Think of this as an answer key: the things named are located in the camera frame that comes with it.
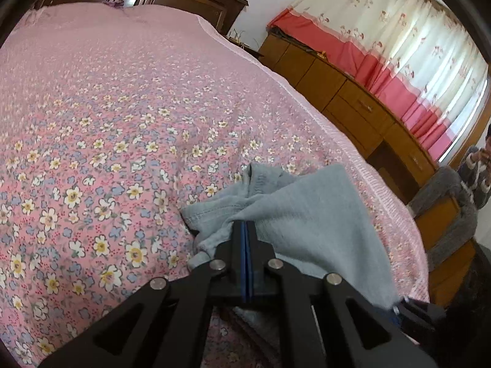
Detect wooden cabinet with drawers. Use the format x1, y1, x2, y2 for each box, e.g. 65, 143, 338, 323
259, 31, 440, 206

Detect floral curtain with red hem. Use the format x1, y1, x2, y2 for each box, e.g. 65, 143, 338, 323
268, 0, 491, 162

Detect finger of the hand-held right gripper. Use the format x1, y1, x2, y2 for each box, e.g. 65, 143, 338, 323
392, 297, 448, 344

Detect wooden chair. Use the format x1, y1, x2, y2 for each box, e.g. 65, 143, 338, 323
415, 195, 481, 308

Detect grey pants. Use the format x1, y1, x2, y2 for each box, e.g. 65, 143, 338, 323
180, 162, 400, 309

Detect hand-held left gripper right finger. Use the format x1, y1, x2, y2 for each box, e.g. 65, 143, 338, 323
247, 221, 439, 368

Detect pink floral bedspread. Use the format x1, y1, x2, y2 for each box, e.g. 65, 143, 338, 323
0, 2, 431, 368

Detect dark nightstand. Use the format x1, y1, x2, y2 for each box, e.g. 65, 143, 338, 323
226, 29, 266, 60

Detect grey fuzzy cloth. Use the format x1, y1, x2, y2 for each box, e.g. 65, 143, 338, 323
407, 165, 480, 274

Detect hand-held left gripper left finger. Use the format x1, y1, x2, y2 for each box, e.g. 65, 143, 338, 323
38, 220, 247, 368

